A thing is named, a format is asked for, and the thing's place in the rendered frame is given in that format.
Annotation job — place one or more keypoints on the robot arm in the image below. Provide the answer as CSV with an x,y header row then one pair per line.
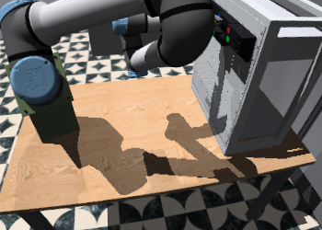
x,y
30,30

